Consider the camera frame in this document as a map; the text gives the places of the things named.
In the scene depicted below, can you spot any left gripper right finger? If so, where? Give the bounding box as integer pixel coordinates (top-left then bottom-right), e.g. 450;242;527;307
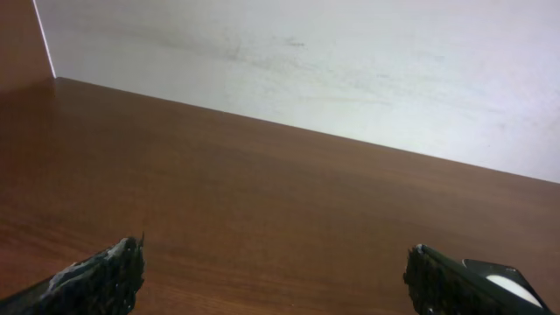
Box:
403;244;553;315

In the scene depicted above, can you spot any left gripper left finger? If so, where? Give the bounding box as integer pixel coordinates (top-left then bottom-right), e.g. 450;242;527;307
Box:
1;237;145;315

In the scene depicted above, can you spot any black smartphone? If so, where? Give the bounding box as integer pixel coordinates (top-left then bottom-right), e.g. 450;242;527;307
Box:
462;259;549;311

